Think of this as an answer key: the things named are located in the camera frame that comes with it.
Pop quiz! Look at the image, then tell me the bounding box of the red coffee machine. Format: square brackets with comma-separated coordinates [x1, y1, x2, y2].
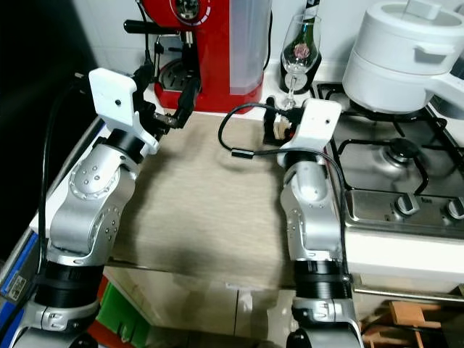
[123, 0, 270, 117]

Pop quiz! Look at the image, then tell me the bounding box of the green plastic crate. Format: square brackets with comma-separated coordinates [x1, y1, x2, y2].
[100, 281, 154, 346]

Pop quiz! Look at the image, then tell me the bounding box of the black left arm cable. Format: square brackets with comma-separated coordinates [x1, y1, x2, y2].
[0, 72, 95, 348]

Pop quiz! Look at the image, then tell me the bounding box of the red plastic box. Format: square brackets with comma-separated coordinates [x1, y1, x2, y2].
[85, 319, 117, 348]

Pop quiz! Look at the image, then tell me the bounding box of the beige woven table mat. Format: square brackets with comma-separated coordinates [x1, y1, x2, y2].
[109, 109, 360, 291]

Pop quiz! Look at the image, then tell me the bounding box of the steel gas hob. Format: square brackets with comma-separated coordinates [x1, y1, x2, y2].
[315, 81, 464, 240]

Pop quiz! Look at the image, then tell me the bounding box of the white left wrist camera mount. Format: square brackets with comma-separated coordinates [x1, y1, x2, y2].
[88, 67, 162, 154]

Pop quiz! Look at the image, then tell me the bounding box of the dark green wine bottle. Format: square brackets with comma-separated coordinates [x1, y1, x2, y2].
[281, 0, 325, 95]

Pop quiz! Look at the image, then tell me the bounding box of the blue plastic box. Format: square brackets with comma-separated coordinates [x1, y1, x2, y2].
[0, 319, 31, 348]

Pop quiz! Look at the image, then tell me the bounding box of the black power plug with cord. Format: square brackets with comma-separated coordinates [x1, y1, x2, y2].
[136, 0, 153, 70]

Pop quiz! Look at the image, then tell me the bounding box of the steel drawer handle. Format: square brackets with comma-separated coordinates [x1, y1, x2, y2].
[352, 285, 464, 305]

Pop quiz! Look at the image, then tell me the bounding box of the black tall kitchen appliance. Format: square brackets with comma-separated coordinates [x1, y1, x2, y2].
[0, 0, 101, 305]

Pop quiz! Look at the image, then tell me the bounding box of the clear wine glass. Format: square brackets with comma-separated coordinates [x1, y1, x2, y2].
[281, 14, 323, 109]

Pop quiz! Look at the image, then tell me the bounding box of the beige base cabinet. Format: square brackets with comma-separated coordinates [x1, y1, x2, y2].
[101, 265, 464, 348]

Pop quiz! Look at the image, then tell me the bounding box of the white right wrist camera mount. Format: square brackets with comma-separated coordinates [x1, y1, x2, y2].
[281, 98, 343, 153]

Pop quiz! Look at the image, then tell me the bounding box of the white cooking pot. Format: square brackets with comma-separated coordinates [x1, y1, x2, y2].
[342, 0, 464, 120]

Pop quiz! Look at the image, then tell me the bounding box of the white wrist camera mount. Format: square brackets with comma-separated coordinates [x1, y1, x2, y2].
[88, 67, 162, 154]
[281, 98, 343, 153]

